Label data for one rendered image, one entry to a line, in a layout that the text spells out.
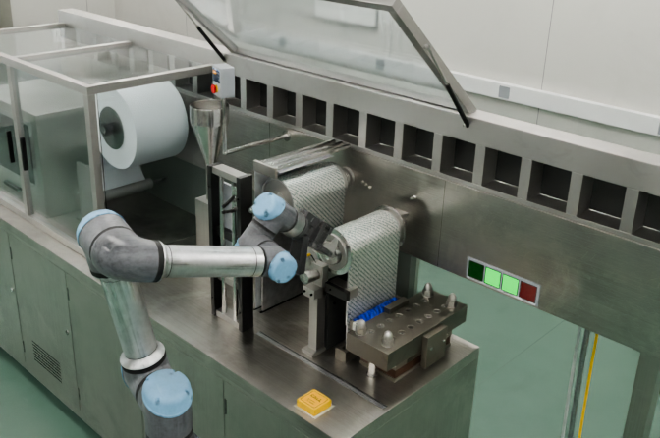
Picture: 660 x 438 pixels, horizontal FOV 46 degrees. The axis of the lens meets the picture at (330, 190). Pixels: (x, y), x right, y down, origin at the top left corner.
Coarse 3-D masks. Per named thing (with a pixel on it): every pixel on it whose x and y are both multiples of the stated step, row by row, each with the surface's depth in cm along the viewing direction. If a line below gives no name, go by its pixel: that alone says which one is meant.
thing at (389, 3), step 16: (176, 0) 271; (336, 0) 201; (352, 0) 196; (368, 0) 192; (384, 0) 189; (400, 0) 189; (192, 16) 278; (400, 16) 190; (416, 32) 197; (416, 48) 203; (432, 48) 204; (288, 64) 276; (432, 64) 207; (352, 80) 256; (448, 80) 214; (416, 96) 239; (464, 96) 222
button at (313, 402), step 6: (312, 390) 220; (306, 396) 218; (312, 396) 218; (318, 396) 218; (324, 396) 218; (300, 402) 216; (306, 402) 215; (312, 402) 215; (318, 402) 215; (324, 402) 215; (330, 402) 217; (306, 408) 214; (312, 408) 213; (318, 408) 213; (324, 408) 215; (312, 414) 213
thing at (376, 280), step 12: (396, 252) 244; (372, 264) 236; (384, 264) 241; (396, 264) 246; (348, 276) 229; (360, 276) 233; (372, 276) 238; (384, 276) 243; (396, 276) 248; (348, 288) 230; (360, 288) 235; (372, 288) 240; (384, 288) 245; (360, 300) 237; (372, 300) 242; (384, 300) 247; (348, 312) 234; (360, 312) 239
